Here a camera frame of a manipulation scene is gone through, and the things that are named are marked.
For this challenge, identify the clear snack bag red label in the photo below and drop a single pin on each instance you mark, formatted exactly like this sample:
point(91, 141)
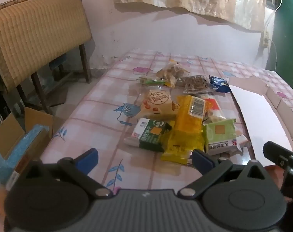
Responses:
point(213, 105)

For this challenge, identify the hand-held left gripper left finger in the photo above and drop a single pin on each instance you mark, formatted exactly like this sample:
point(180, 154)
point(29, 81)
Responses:
point(89, 159)

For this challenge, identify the dark green and white packet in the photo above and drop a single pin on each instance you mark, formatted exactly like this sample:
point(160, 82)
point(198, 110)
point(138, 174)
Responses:
point(151, 135)

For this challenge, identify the cardboard box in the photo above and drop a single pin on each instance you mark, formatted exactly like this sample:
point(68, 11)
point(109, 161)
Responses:
point(257, 116)

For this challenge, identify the brown cardboard carton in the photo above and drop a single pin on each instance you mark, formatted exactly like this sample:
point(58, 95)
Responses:
point(35, 120)

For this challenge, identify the yellowed wall socket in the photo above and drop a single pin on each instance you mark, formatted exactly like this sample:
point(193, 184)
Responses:
point(265, 40)

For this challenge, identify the clear bag of brown sticks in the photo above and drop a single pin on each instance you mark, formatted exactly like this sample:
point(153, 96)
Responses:
point(194, 83)

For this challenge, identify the green door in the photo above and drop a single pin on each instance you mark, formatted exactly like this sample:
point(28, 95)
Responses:
point(289, 41)

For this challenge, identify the green snack bar packet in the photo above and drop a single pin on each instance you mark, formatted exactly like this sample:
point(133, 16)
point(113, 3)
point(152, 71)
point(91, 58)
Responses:
point(153, 81)

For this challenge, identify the small white snack packet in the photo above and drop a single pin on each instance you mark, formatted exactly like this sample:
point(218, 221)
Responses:
point(242, 141)

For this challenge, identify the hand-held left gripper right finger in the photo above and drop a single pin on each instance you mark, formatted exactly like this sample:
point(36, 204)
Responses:
point(200, 159)

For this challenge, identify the clear bag of brown pastries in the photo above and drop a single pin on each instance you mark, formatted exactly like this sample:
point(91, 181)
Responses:
point(171, 72)

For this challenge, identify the checked cloth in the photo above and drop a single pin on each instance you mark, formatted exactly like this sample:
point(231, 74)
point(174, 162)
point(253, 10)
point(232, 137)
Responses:
point(13, 2)

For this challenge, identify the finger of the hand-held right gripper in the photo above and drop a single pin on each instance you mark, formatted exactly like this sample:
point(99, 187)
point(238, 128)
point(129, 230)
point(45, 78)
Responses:
point(274, 152)

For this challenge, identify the dark printed cloth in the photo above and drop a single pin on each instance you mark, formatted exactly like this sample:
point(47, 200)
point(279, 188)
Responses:
point(1, 116)

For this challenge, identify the blue foam block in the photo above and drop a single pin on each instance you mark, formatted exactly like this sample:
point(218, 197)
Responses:
point(28, 140)

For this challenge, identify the dark wooden folding frame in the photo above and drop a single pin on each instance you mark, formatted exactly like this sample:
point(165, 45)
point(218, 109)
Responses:
point(83, 60)

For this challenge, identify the light green snack packet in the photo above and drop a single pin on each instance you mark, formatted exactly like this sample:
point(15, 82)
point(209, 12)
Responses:
point(219, 130)

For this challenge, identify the beige round-label snack packet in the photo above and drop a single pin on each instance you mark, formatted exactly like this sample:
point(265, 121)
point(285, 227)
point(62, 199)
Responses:
point(158, 101)

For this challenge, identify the blue cookie packet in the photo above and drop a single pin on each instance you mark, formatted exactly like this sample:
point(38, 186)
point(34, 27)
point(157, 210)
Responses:
point(217, 82)

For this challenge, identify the yellow clear packet with barcode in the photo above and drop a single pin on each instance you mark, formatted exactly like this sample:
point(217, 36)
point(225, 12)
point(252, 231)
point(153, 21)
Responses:
point(185, 116)

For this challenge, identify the long yellow snack packet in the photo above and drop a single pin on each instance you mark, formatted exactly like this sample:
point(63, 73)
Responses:
point(177, 147)

